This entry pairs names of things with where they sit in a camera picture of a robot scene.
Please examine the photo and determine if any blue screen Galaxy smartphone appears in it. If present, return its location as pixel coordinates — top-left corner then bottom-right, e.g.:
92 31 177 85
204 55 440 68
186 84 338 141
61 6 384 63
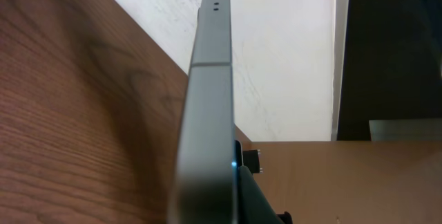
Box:
167 0 238 223

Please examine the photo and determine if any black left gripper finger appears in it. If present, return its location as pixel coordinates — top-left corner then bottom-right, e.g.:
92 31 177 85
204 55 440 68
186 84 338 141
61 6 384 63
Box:
235 140 294 224

